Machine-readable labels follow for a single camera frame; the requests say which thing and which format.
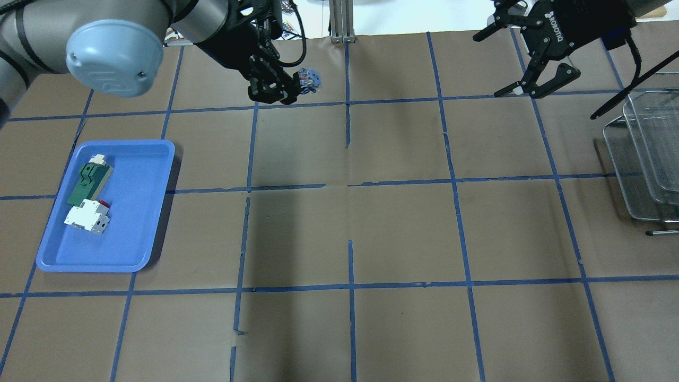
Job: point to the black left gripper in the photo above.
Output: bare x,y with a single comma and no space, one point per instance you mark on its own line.
229,46

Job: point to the blue plastic tray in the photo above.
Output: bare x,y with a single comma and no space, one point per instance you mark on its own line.
135,193

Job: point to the white circuit breaker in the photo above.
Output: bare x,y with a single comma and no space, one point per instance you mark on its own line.
90,215

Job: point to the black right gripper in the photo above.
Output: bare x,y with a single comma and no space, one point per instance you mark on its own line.
589,24

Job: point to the aluminium frame post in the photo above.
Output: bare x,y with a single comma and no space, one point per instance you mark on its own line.
341,22

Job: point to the red emergency stop button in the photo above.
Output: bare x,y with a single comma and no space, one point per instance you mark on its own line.
304,81

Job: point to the green terminal block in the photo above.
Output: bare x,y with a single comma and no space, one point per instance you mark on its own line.
91,179

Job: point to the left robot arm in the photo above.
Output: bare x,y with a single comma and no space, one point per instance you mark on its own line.
116,47

